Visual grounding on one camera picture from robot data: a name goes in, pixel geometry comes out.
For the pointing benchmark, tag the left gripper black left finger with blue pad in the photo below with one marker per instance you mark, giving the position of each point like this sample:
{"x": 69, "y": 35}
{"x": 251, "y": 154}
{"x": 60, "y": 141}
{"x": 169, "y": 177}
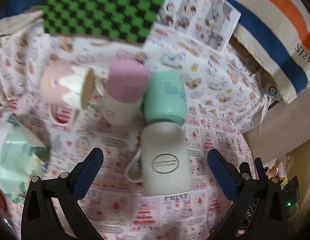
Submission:
{"x": 39, "y": 217}

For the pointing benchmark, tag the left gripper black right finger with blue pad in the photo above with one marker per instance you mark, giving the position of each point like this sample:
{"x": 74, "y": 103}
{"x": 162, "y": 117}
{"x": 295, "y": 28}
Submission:
{"x": 258, "y": 208}

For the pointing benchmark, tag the pale grey-green mug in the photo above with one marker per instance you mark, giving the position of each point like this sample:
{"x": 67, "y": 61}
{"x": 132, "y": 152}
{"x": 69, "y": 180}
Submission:
{"x": 162, "y": 162}

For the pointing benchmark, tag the red capped bottle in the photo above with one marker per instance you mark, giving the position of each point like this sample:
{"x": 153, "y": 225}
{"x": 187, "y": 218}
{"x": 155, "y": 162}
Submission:
{"x": 3, "y": 213}

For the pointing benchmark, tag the green tissue pack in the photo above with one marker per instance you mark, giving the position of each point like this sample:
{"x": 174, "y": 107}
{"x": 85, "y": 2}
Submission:
{"x": 22, "y": 157}

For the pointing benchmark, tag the small white round device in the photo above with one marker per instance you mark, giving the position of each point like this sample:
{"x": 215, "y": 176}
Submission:
{"x": 272, "y": 92}

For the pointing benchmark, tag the pink and white mug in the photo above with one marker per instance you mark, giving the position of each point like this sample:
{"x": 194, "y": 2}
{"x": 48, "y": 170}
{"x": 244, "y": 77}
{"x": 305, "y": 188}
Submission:
{"x": 66, "y": 85}

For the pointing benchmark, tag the teal green mug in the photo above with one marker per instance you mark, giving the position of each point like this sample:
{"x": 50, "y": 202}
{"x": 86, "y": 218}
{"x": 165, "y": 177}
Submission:
{"x": 165, "y": 98}

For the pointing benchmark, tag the pink top white mug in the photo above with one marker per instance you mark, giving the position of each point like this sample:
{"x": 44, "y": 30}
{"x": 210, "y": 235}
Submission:
{"x": 127, "y": 81}

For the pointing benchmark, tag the striped fabric backdrop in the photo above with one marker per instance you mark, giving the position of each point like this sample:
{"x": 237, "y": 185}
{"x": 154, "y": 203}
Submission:
{"x": 275, "y": 32}

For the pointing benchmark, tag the comic picture sheet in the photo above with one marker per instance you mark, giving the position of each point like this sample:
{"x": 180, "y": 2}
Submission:
{"x": 207, "y": 22}

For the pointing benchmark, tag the green checkered box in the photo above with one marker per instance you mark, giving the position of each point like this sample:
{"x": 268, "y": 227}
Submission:
{"x": 124, "y": 20}

